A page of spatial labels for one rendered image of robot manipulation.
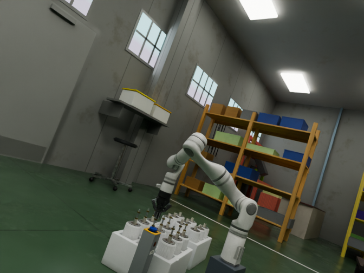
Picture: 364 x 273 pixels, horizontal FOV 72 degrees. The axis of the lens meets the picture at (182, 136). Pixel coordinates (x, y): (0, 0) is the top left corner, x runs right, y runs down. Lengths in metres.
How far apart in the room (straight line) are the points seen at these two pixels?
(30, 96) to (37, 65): 0.41
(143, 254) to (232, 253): 0.43
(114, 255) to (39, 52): 3.01
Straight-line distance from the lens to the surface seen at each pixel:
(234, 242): 1.35
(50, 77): 4.01
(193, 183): 5.66
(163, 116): 4.53
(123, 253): 1.57
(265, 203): 7.74
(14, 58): 3.88
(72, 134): 4.30
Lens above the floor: 0.68
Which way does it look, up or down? 6 degrees up
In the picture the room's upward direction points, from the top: 20 degrees clockwise
